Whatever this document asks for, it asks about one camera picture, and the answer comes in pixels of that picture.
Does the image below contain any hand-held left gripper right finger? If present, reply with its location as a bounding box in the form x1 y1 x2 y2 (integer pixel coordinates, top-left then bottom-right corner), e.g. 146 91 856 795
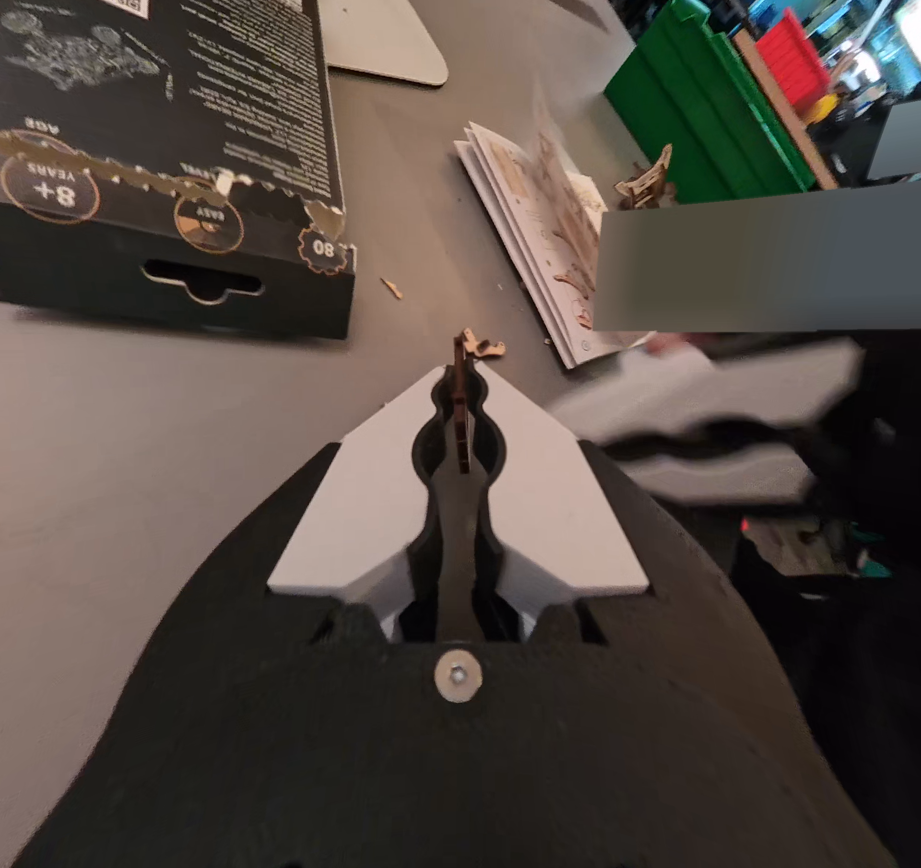
469 362 653 642

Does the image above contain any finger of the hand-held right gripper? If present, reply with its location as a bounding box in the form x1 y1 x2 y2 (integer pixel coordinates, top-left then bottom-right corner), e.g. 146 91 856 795
550 339 866 446
617 442 818 507

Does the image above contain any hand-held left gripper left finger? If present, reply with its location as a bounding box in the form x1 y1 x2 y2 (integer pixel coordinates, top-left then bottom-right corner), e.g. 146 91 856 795
268 364 457 642

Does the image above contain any dark brown wooden model part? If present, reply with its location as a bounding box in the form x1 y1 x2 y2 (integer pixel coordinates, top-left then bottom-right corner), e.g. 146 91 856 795
452 333 476 474

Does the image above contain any pale wooden model part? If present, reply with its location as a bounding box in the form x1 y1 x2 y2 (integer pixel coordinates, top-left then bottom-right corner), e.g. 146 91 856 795
460 328 508 363

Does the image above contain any partly built wooden model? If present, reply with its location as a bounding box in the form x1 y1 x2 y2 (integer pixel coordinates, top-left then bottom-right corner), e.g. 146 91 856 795
612 142 678 211

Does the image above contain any black cardboard model kit box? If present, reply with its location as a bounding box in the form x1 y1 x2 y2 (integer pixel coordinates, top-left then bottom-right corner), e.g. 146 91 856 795
0 0 356 341

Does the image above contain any open instruction booklet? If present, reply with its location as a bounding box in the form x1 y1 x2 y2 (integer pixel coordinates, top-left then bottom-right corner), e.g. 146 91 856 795
454 120 653 370

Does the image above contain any person's dark clothing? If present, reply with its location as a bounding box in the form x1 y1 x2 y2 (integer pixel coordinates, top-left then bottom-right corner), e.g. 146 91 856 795
730 523 921 868

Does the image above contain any green plastic storage bin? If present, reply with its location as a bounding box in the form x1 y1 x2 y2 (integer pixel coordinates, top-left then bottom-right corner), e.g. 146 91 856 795
602 0 818 205

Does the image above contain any red plastic storage bin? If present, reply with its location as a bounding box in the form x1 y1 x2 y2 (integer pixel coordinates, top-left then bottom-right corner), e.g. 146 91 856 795
755 8 833 108

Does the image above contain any white monitor stand base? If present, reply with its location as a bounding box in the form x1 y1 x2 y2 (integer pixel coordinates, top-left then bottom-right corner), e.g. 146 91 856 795
312 0 449 87

